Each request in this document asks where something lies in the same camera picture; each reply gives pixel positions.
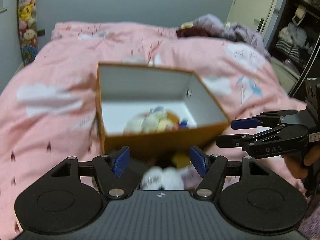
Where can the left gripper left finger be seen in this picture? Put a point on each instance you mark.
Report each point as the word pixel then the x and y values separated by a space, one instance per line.
pixel 108 170

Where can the white black-eared dog plush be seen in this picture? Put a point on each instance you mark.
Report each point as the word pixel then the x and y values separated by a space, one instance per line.
pixel 156 178

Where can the cream yellow crochet doll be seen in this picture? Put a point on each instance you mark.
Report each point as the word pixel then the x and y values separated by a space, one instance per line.
pixel 152 122

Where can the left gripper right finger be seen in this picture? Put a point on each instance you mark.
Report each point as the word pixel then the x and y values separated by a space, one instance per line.
pixel 211 168

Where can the purple grey clothes pile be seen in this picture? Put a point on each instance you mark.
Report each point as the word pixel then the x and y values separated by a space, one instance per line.
pixel 232 31

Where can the orange cardboard box white inside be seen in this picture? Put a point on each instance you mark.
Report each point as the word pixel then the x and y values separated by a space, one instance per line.
pixel 125 90

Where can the brown bear plush blue outfit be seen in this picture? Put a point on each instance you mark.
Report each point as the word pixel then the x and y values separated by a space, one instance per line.
pixel 175 122

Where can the dark wardrobe shelf unit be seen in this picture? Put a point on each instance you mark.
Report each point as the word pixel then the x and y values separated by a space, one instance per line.
pixel 294 46

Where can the dark red pillow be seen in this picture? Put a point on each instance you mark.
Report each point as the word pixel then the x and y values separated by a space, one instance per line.
pixel 192 32

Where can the beige door with handle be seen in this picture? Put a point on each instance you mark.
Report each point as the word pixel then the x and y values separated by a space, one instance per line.
pixel 255 14

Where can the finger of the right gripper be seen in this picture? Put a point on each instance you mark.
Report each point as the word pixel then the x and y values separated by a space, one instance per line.
pixel 269 119
pixel 238 140

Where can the hanging plush toy organizer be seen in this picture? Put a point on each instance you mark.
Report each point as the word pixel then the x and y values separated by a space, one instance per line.
pixel 27 30

